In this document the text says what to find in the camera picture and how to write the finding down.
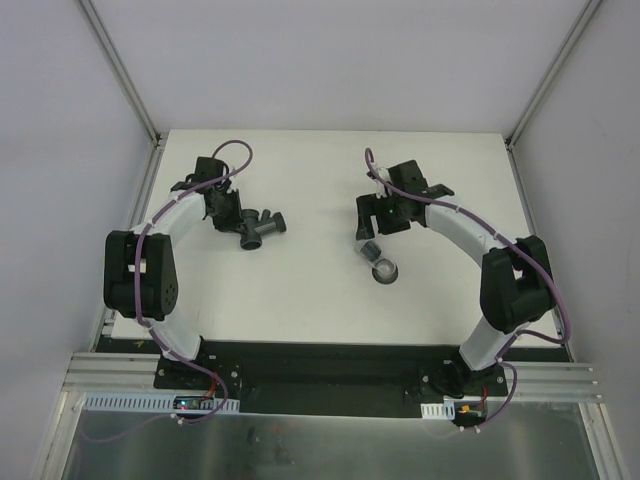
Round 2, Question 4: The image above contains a grey pipe tee fitting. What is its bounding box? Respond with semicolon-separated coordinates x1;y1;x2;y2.
240;209;287;251

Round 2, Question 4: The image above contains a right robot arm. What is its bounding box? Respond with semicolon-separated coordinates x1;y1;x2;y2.
356;150;556;395

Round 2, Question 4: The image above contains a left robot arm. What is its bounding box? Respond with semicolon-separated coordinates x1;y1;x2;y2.
103;157;243;389

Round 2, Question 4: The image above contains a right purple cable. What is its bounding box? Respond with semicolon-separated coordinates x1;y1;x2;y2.
363;147;569;439

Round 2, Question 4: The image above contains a right aluminium corner post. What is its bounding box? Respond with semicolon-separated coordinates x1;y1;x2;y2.
505;0;604;151

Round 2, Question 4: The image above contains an aluminium corner post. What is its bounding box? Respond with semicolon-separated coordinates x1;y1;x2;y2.
505;0;604;151
75;0;164;148

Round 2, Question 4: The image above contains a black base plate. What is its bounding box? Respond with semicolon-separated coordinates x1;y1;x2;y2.
153;341;507;418

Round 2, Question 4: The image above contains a right white cable duct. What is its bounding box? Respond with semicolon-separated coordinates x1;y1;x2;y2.
420;402;455;421

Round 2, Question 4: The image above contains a white cable duct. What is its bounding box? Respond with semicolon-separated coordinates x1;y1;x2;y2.
85;393;240;415
420;402;455;421

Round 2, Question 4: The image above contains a left aluminium corner post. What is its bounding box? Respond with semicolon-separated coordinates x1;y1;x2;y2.
75;0;164;148

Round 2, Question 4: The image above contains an aluminium frame rail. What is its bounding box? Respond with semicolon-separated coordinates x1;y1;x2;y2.
63;352;159;392

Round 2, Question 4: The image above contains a left white cable duct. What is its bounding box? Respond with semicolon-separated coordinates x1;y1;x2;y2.
85;393;240;415

